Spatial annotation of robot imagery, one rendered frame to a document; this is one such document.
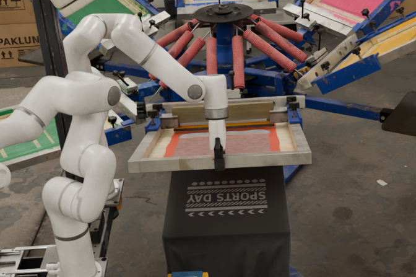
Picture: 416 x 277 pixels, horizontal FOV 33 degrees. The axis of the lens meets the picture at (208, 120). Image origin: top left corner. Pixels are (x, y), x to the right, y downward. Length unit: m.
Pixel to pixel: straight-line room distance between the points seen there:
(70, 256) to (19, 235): 2.42
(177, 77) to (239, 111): 0.75
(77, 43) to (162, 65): 0.26
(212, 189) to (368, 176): 2.04
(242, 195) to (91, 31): 0.91
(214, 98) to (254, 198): 0.59
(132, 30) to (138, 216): 2.34
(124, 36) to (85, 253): 0.64
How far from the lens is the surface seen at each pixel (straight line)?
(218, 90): 2.16
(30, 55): 4.32
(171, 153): 2.48
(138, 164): 2.25
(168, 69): 2.09
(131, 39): 2.10
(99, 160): 1.80
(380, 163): 4.74
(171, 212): 2.59
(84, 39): 2.10
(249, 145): 2.52
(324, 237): 4.03
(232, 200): 2.62
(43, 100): 1.74
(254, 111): 2.80
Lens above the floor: 2.38
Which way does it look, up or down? 26 degrees down
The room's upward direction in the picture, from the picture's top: 5 degrees counter-clockwise
